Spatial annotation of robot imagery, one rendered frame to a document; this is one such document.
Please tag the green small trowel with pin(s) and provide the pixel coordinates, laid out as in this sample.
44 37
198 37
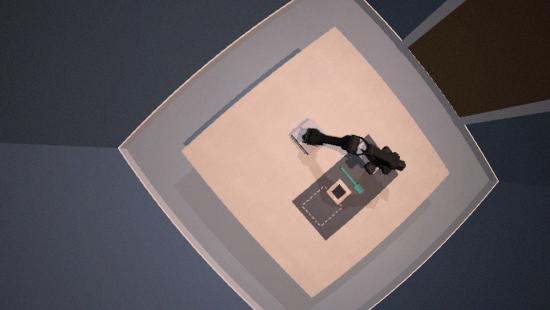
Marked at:
357 187

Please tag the beige square tile with dark centre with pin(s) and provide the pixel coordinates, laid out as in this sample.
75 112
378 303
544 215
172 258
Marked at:
338 191

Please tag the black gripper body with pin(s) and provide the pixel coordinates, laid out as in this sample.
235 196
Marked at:
371 167

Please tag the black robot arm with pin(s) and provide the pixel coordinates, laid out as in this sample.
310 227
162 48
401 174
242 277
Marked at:
313 136

